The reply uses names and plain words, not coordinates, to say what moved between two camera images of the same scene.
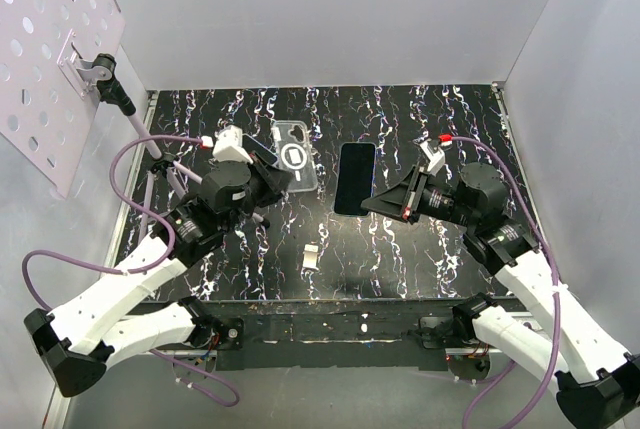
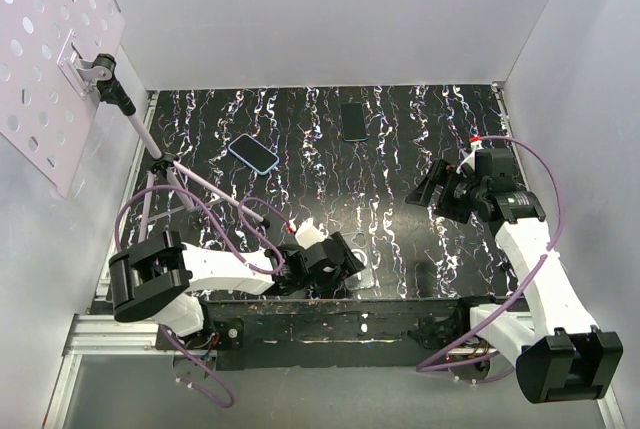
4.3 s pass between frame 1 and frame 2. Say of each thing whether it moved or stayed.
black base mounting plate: stayed
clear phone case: moved
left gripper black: moved
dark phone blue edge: moved
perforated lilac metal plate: stayed
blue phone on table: stayed
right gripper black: moved
